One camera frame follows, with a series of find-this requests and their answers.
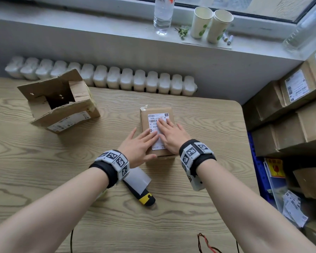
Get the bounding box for white shipping label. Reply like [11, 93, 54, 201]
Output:
[148, 113, 170, 151]

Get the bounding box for black marker wristband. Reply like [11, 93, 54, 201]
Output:
[89, 150, 130, 189]
[179, 139, 217, 183]

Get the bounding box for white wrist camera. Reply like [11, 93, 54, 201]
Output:
[190, 173, 206, 192]

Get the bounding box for clear plastic water bottle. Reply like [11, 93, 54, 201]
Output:
[153, 0, 176, 36]

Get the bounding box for person's left hand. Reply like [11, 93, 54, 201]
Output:
[118, 128, 159, 169]

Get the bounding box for stack of brown cardboard parcels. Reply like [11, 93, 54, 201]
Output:
[242, 44, 316, 158]

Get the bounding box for white paper cup green dots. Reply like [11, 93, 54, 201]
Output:
[190, 6, 214, 39]
[206, 9, 234, 44]

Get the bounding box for brown cardboard box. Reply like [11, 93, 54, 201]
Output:
[293, 167, 316, 200]

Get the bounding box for strip of white barcode labels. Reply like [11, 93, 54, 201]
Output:
[282, 190, 309, 228]

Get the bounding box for black yellow handheld scanner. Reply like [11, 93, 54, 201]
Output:
[122, 179, 156, 207]

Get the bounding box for clear plastic bag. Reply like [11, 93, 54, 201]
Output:
[263, 162, 289, 213]

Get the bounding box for white label backing paper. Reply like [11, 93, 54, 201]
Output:
[124, 167, 152, 196]

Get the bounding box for green plant sprig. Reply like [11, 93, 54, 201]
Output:
[174, 27, 189, 40]

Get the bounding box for red cable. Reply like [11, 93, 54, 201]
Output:
[197, 233, 223, 253]

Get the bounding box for person's right forearm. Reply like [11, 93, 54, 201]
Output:
[196, 161, 316, 253]

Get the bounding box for yellow red sticker sheet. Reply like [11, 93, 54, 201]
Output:
[265, 158, 284, 179]

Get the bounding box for small cardboard parcel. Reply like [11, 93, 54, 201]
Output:
[140, 107, 177, 159]

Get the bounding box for person's left forearm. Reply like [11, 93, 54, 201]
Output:
[0, 167, 110, 253]

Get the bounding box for white radiator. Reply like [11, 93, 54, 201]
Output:
[5, 56, 198, 97]

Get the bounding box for person's right hand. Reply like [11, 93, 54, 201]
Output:
[157, 118, 192, 155]

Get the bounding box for open empty cardboard box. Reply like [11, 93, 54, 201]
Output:
[17, 69, 101, 135]

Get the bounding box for blue plastic crate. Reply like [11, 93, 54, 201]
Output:
[247, 131, 277, 207]

